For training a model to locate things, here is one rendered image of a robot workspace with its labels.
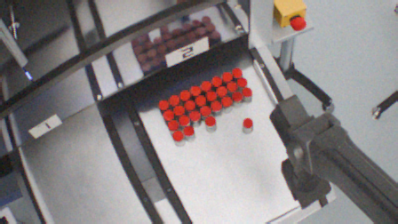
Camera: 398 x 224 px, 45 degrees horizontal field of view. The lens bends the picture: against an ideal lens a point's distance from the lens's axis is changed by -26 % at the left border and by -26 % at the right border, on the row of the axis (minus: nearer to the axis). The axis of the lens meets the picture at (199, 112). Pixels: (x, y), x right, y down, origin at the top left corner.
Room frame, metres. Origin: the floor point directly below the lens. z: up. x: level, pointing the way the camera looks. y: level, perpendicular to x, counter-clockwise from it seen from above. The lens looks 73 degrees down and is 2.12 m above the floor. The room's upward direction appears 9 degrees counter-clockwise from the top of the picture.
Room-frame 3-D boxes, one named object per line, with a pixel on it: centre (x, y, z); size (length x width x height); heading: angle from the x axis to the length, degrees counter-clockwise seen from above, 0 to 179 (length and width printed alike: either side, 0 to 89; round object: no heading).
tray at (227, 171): (0.27, -0.05, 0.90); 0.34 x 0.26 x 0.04; 16
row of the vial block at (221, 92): (0.40, -0.02, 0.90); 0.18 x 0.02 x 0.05; 106
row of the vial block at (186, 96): (0.42, -0.01, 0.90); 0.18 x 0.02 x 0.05; 106
